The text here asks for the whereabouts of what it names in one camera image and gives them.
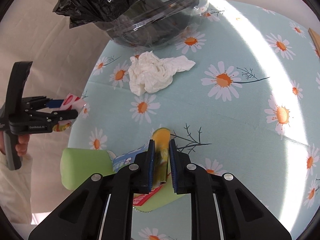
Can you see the wooden cutting board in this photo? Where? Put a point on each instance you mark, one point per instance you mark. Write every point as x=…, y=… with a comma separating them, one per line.
x=316, y=40

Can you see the clear plastic bin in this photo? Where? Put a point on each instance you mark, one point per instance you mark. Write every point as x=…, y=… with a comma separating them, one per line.
x=197, y=2

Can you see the person's white garment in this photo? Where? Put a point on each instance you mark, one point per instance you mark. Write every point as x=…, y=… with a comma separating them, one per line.
x=15, y=192

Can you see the daisy print tablecloth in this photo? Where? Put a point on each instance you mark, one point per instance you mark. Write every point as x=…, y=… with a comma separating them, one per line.
x=225, y=130

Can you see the orange green wrapper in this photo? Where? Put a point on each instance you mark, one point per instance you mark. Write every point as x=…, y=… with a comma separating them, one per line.
x=161, y=140

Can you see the pink white wrapper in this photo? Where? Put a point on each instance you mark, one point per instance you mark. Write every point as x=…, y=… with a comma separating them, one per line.
x=73, y=101

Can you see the person's left hand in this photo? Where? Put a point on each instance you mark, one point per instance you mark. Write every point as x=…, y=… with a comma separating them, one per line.
x=22, y=146

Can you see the blue white cartoon packet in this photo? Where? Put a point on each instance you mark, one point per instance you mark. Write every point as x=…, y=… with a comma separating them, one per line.
x=123, y=160

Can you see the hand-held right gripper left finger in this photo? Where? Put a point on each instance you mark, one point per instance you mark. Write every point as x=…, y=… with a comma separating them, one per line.
x=150, y=165

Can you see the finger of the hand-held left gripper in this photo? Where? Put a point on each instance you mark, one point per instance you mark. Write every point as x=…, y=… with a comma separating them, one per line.
x=56, y=103
x=66, y=115

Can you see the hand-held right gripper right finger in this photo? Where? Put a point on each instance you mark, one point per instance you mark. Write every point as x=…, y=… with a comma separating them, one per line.
x=172, y=165

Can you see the white tissue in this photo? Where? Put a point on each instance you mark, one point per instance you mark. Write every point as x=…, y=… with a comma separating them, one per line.
x=150, y=75

